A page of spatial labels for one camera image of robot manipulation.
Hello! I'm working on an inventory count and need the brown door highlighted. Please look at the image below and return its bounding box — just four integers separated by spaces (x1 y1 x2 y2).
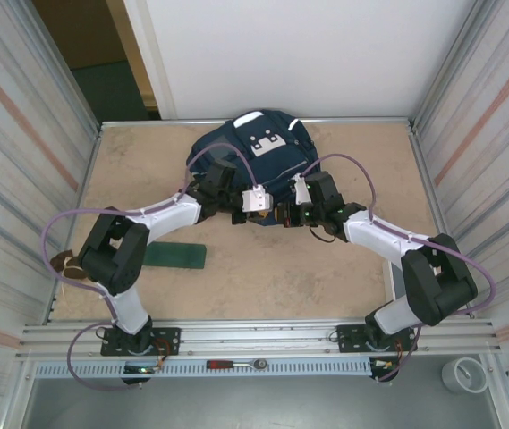
32 0 128 71

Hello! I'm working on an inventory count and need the grey tape roll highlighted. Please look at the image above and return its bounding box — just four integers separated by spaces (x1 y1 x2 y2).
441 357 488 394

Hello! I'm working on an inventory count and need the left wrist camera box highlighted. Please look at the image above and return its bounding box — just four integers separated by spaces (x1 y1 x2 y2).
240 185 274 214

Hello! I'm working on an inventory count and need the green rectangular pad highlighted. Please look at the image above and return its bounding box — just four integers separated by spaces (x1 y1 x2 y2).
144 240 208 271

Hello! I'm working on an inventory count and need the aluminium table edge rail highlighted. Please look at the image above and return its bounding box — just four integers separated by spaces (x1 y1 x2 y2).
99 116 416 129

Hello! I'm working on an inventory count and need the brown pouch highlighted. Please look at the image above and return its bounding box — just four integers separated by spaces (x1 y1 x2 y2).
49 249 89 282

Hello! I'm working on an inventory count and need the small controller circuit board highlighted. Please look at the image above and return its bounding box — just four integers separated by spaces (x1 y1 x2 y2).
369 357 402 383
122 362 165 376

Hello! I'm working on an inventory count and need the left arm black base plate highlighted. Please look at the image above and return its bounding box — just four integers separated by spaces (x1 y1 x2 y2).
100 327 182 358

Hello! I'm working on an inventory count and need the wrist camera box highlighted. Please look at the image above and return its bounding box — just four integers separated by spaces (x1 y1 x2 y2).
240 185 274 214
292 173 311 206

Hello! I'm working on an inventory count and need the slotted grey cable duct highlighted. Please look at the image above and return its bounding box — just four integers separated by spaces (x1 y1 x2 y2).
33 359 374 379

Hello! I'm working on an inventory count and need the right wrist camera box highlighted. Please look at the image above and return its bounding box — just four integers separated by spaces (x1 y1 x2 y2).
292 173 311 206

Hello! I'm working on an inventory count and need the white door frame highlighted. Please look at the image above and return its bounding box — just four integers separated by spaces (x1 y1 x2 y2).
106 0 178 121

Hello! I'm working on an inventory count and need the aluminium mounting rail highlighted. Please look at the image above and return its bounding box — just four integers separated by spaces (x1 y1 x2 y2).
16 317 504 362

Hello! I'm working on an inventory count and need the navy blue backpack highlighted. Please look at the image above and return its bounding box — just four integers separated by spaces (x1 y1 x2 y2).
186 108 320 227

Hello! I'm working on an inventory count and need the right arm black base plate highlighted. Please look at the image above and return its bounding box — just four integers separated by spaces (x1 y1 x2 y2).
336 324 418 354

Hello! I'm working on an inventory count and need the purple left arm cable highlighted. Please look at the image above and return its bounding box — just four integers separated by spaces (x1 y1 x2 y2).
41 142 264 392

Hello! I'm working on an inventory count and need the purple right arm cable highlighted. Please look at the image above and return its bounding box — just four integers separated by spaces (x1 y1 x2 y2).
301 153 496 385

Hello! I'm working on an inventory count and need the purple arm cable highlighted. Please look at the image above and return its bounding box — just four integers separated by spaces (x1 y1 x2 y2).
41 142 264 392
301 153 496 385

